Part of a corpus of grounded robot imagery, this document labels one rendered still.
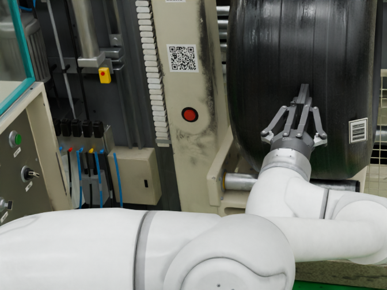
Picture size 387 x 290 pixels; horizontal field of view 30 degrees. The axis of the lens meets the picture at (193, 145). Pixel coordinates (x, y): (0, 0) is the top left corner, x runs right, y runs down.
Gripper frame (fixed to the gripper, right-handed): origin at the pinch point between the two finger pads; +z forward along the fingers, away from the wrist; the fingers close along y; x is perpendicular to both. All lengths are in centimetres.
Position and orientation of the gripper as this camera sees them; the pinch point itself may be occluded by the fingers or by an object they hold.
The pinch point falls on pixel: (303, 99)
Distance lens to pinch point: 149.2
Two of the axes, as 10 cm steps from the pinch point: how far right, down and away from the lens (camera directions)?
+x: 1.5, 7.7, 6.2
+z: 2.5, -6.3, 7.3
